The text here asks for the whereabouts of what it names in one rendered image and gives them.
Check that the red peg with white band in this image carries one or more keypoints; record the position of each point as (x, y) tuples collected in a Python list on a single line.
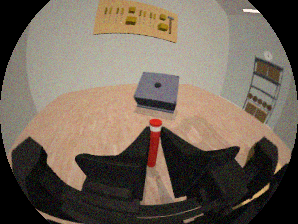
[(155, 136)]

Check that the grey sloped panel with hole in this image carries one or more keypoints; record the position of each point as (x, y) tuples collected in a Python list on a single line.
[(157, 91)]

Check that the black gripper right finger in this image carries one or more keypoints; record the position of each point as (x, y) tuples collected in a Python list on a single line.
[(186, 163)]

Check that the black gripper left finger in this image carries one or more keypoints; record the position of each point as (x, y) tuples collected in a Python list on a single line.
[(129, 166)]

